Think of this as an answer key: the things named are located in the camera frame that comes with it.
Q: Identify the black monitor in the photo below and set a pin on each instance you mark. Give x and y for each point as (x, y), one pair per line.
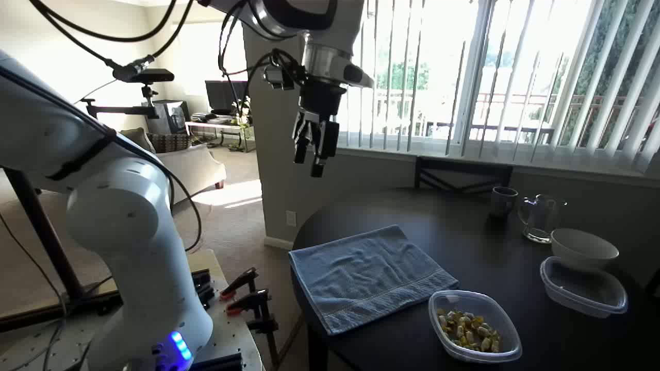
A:
(225, 96)

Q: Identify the black stereo camera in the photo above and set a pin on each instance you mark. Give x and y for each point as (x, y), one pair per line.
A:
(144, 75)

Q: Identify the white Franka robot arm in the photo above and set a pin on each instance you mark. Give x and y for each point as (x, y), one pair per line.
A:
(125, 219)

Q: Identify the white vertical window blinds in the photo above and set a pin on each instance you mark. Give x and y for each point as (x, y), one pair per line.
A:
(522, 75)

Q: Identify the white bowl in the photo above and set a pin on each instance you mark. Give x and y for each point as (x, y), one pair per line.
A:
(583, 248)

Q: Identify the clear plastic lunchbox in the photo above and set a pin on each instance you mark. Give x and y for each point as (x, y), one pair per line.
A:
(505, 341)

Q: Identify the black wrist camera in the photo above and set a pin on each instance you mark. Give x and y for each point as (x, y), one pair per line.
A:
(281, 72)

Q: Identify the black stand pole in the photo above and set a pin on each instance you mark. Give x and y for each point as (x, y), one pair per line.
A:
(41, 234)

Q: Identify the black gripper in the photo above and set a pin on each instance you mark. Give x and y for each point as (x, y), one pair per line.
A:
(321, 100)

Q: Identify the yellow food pieces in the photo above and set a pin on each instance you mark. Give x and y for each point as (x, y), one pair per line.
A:
(471, 329)

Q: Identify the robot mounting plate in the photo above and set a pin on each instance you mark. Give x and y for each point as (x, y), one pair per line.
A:
(227, 321)

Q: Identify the clear glass cup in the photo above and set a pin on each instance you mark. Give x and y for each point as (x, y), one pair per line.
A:
(536, 219)

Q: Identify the blue towel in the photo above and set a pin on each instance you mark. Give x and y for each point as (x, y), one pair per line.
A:
(363, 279)

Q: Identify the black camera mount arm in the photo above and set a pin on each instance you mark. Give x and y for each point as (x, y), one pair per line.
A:
(121, 107)

